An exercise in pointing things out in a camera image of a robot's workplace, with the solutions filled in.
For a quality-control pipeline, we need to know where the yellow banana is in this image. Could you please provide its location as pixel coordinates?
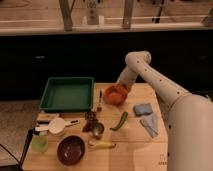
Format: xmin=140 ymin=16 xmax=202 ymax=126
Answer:
xmin=88 ymin=140 xmax=116 ymax=149

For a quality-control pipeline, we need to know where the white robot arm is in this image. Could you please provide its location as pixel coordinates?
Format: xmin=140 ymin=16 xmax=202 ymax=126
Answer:
xmin=117 ymin=51 xmax=213 ymax=171

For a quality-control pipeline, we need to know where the green chili pepper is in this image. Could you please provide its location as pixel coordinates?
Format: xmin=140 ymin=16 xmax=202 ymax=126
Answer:
xmin=110 ymin=112 xmax=128 ymax=131

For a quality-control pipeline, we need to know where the black cable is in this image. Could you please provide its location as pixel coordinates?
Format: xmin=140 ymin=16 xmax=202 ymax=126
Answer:
xmin=0 ymin=128 xmax=34 ymax=171

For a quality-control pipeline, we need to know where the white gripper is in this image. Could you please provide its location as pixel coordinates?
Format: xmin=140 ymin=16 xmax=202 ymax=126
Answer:
xmin=117 ymin=68 xmax=136 ymax=91

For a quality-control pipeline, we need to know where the red orange bowl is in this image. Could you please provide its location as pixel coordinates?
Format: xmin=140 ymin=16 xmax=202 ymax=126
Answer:
xmin=103 ymin=84 xmax=128 ymax=105

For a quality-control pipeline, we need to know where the light blue crumpled cloth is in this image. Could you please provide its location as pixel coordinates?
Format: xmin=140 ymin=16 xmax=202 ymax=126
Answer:
xmin=140 ymin=113 xmax=158 ymax=138

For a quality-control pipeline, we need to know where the dark maroon bowl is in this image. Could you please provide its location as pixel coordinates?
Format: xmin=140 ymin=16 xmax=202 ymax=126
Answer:
xmin=57 ymin=136 xmax=85 ymax=166

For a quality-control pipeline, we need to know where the green plastic cup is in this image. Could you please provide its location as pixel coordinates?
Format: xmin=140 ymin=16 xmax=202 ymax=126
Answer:
xmin=31 ymin=134 xmax=48 ymax=153

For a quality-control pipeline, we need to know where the blue folded cloth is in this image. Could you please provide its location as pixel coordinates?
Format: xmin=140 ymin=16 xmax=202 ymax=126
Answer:
xmin=133 ymin=103 xmax=153 ymax=116

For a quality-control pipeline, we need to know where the green plastic tray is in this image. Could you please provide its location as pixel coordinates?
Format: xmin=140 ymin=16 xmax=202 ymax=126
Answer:
xmin=40 ymin=77 xmax=94 ymax=112

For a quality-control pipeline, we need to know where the small metal cup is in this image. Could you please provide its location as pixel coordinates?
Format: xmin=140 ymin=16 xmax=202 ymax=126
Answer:
xmin=91 ymin=123 xmax=104 ymax=139

